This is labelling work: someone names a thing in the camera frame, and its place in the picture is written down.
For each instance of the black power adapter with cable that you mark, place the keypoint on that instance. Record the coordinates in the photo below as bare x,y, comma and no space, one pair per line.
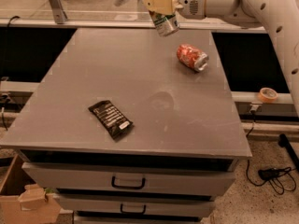
271,176

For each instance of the black drawer handle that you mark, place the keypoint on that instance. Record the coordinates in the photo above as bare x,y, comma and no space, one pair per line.
133,209
128,184

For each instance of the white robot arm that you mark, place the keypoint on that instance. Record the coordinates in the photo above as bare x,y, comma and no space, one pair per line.
279,18

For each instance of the black top drawer handle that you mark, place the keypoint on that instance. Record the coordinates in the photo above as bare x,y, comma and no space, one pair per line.
128,184

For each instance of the black pole at right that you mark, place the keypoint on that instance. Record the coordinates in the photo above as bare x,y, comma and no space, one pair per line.
283,141

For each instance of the grey drawer cabinet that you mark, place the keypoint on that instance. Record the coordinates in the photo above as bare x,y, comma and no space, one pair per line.
183,120

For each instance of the brown cardboard box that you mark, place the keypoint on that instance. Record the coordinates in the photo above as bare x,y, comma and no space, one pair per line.
23,201

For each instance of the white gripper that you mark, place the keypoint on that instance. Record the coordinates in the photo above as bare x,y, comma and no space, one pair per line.
192,4

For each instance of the top grey drawer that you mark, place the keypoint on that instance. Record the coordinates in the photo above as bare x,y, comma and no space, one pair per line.
87,178

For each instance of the orange tape roll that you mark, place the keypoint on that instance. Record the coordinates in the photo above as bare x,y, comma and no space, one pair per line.
267,95

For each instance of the grey drawer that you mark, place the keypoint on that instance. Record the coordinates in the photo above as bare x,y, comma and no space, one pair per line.
87,178
110,204

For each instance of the red orange soda can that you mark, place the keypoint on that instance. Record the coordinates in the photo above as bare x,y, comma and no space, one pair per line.
192,57

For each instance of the black snack bar wrapper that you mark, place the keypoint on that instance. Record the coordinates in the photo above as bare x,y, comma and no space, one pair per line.
115,123

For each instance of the left metal bracket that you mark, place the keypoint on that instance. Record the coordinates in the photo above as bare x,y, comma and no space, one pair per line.
58,11

